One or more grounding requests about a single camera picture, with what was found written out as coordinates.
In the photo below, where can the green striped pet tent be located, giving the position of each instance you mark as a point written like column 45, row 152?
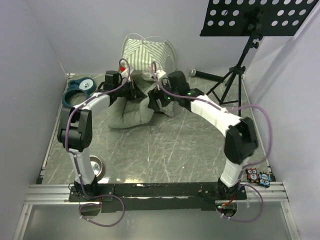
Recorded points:
column 147, row 53

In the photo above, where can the teal double pet bowl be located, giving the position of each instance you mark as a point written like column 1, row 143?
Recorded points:
column 83, row 87

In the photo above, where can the green checkered pet cushion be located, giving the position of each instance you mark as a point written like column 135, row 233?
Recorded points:
column 124, row 113

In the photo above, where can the black handheld microphone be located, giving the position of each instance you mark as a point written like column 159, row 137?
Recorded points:
column 205, row 74

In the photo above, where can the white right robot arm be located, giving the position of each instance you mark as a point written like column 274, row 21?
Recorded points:
column 239, row 133

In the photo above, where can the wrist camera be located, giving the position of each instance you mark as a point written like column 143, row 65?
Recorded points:
column 125, row 72
column 160, row 75

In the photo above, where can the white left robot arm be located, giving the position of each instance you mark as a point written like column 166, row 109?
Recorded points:
column 75, row 130

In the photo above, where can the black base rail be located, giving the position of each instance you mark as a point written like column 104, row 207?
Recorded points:
column 159, row 196

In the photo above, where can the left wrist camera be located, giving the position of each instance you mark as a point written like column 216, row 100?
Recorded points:
column 125, row 72

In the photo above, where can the black music stand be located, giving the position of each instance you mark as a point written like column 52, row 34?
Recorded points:
column 254, row 19

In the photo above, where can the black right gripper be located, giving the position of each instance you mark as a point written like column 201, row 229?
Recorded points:
column 153, row 104

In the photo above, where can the round metal lid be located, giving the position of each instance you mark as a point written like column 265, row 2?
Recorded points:
column 96, row 165

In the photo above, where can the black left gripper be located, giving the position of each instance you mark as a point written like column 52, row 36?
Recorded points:
column 135, row 93

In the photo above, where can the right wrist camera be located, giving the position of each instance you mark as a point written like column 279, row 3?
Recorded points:
column 160, row 75

